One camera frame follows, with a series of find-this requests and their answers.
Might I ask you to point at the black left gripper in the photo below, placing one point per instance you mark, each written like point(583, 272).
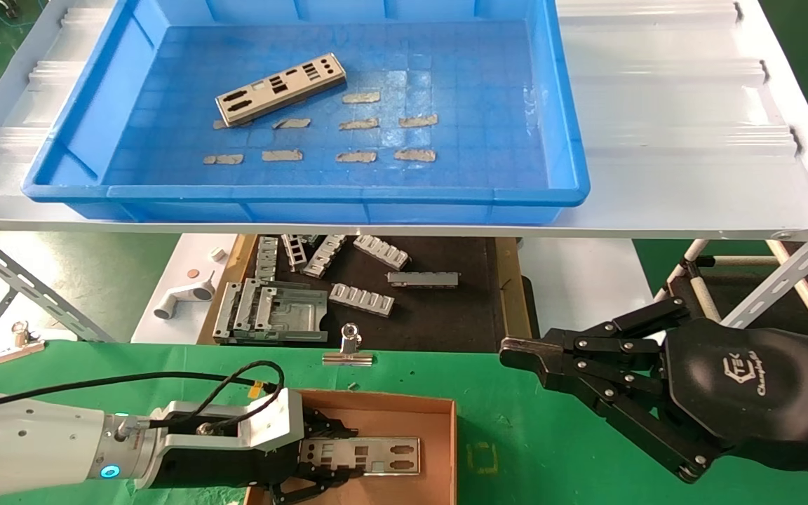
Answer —
point(214, 468)

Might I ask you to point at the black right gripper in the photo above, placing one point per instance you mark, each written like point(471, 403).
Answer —
point(748, 393)

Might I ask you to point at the silver slotted shield plate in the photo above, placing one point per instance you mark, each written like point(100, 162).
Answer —
point(376, 452)

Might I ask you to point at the brown cardboard box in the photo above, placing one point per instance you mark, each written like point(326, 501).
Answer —
point(390, 424)

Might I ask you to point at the wooden framed black tray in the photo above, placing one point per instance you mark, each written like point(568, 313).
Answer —
point(446, 315)

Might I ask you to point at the blue plastic tray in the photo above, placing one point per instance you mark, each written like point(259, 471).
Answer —
point(446, 70)

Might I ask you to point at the silver binder clip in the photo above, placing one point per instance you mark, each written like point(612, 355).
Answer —
point(18, 344)
point(349, 348)

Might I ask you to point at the green cloth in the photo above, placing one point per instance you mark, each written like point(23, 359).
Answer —
point(432, 372)

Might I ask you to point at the large grey metal plate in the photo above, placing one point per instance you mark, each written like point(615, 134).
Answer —
point(295, 312)

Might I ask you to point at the white pipe rack black joints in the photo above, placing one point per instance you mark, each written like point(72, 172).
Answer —
point(695, 250)

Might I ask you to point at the grey slotted metal part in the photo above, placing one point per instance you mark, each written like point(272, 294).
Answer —
point(266, 256)
point(362, 299)
point(325, 254)
point(294, 251)
point(381, 251)

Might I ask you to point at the perforated steel angle brace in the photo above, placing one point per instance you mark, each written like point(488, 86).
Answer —
point(39, 298)
point(776, 286)

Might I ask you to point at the grey flat metal bar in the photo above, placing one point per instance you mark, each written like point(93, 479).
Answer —
point(423, 279)

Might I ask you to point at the white plastic pipe fitting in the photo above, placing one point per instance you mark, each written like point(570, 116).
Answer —
point(183, 298)

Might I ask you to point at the small white cube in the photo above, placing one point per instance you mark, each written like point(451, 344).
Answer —
point(218, 253)

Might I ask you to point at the white corrugated shelf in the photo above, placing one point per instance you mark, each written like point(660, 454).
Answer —
point(656, 105)

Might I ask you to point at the grey tape scrap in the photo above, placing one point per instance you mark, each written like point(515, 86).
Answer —
point(219, 125)
point(415, 155)
point(292, 123)
point(224, 159)
point(356, 156)
point(282, 155)
point(359, 124)
point(362, 97)
point(419, 120)

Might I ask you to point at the silver round-holed shield plate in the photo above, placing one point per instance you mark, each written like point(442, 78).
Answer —
point(264, 98)

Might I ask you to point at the left wrist camera housing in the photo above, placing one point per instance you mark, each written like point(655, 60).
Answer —
point(271, 421)

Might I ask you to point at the grey metal bracket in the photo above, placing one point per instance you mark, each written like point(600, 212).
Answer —
point(250, 305)
point(226, 308)

